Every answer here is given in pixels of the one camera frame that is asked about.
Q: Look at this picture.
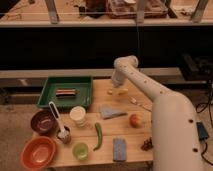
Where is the yellow banana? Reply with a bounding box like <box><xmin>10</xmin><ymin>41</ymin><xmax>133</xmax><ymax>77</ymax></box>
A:
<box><xmin>107</xmin><ymin>88</ymin><xmax>128</xmax><ymax>95</ymax></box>

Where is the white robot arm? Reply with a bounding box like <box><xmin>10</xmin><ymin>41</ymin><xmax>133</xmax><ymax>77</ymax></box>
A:
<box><xmin>111</xmin><ymin>55</ymin><xmax>204</xmax><ymax>171</ymax></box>

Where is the white paper cup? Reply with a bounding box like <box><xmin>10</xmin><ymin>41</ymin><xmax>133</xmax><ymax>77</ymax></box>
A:
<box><xmin>70</xmin><ymin>106</ymin><xmax>86</xmax><ymax>127</ymax></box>

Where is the small dark metal cup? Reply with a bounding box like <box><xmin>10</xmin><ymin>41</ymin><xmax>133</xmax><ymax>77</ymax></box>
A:
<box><xmin>57</xmin><ymin>127</ymin><xmax>71</xmax><ymax>144</ymax></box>

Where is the green plastic cup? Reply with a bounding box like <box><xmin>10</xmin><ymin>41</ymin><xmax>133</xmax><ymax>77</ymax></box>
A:
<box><xmin>72</xmin><ymin>142</ymin><xmax>88</xmax><ymax>160</ymax></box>

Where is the grey folded cloth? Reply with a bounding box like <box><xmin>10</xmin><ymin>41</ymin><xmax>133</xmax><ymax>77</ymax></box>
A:
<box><xmin>99</xmin><ymin>105</ymin><xmax>126</xmax><ymax>119</ymax></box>

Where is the green chili pepper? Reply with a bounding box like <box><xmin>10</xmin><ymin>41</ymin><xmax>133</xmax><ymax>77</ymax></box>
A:
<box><xmin>93</xmin><ymin>122</ymin><xmax>103</xmax><ymax>151</ymax></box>

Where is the green plastic tray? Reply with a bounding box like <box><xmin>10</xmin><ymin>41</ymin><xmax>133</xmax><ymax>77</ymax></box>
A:
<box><xmin>37</xmin><ymin>76</ymin><xmax>93</xmax><ymax>109</ymax></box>

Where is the white plastic fork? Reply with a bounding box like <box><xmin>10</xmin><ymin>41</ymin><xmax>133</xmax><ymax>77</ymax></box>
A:
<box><xmin>130</xmin><ymin>97</ymin><xmax>151</xmax><ymax>112</ymax></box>

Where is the red apple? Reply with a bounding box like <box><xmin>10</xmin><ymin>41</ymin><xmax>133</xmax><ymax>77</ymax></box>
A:
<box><xmin>129</xmin><ymin>114</ymin><xmax>142</xmax><ymax>128</ymax></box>

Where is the dark chocolate bar in tray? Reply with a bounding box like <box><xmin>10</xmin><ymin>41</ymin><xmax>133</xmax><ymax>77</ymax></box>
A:
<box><xmin>56</xmin><ymin>89</ymin><xmax>77</xmax><ymax>98</ymax></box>

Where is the blue sponge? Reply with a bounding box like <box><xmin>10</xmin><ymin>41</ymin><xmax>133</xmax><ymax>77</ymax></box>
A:
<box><xmin>113</xmin><ymin>138</ymin><xmax>127</xmax><ymax>162</ymax></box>

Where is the white dish brush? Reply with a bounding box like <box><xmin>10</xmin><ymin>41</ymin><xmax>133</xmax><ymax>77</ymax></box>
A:
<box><xmin>49</xmin><ymin>101</ymin><xmax>65</xmax><ymax>132</ymax></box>

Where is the bunch of dark grapes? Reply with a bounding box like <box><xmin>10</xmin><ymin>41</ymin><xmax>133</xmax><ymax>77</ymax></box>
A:
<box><xmin>141</xmin><ymin>138</ymin><xmax>153</xmax><ymax>151</ymax></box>

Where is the purple bowl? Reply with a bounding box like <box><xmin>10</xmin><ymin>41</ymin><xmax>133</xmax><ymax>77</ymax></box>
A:
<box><xmin>30</xmin><ymin>110</ymin><xmax>57</xmax><ymax>135</ymax></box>

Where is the orange bowl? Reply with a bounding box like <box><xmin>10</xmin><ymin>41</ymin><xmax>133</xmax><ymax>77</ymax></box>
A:
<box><xmin>20</xmin><ymin>136</ymin><xmax>56</xmax><ymax>171</ymax></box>

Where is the black box on floor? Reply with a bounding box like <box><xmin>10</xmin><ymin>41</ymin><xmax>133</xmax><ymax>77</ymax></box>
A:
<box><xmin>196</xmin><ymin>122</ymin><xmax>209</xmax><ymax>140</ymax></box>

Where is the black cable on floor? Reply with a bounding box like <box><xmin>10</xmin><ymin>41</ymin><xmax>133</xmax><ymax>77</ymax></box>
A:
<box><xmin>195</xmin><ymin>79</ymin><xmax>213</xmax><ymax>167</ymax></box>

